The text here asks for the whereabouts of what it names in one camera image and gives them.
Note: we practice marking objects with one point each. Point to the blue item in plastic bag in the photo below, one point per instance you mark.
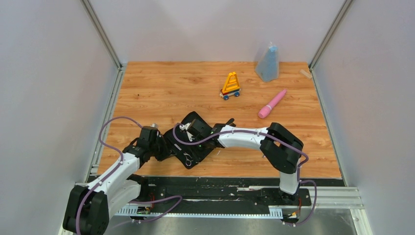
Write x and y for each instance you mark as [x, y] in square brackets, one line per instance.
[267, 63]

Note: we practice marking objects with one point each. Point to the small beige tape piece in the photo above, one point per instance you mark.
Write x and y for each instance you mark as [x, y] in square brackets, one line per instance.
[306, 74]

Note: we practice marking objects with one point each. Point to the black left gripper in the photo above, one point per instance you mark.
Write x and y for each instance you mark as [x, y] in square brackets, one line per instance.
[166, 153]

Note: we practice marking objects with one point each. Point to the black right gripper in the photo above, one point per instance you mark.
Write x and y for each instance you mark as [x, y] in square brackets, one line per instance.
[194, 139]

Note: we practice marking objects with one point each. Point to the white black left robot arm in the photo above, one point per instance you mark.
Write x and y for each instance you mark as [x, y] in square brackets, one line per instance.
[90, 207]

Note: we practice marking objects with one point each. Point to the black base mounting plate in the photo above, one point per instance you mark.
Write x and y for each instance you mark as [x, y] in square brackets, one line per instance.
[223, 195]

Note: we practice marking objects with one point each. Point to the silver hair scissors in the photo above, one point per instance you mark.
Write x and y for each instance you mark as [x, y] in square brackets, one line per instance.
[188, 159]

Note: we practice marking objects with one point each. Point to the black zippered tool case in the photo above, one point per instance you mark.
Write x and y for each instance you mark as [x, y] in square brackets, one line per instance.
[173, 137]

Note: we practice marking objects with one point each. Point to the black handled comb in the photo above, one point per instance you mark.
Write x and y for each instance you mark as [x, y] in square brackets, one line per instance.
[230, 122]

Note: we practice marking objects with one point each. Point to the yellow toy block car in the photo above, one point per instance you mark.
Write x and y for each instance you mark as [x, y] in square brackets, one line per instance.
[231, 87]

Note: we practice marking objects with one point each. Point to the pink cylindrical device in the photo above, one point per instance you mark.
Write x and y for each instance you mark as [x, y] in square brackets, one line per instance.
[265, 111]

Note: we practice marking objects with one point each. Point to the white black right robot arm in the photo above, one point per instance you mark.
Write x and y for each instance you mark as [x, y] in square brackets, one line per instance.
[278, 145]

